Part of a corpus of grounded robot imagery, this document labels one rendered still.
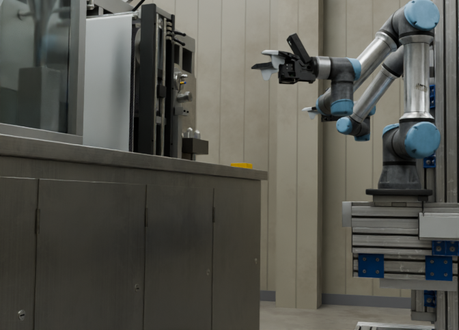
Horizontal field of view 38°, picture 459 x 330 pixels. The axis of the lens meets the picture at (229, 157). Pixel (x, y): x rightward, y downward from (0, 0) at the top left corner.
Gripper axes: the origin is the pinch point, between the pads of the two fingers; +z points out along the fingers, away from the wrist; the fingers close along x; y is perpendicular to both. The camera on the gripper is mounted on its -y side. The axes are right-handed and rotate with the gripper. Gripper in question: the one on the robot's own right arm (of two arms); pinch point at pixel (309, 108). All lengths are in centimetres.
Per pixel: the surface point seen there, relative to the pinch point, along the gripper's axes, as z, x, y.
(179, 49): 59, -30, -37
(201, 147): 7, -74, 14
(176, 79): 1, -91, -14
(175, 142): 0, -96, 11
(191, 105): 63, -20, -7
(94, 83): 7, -127, -13
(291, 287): 97, 106, 124
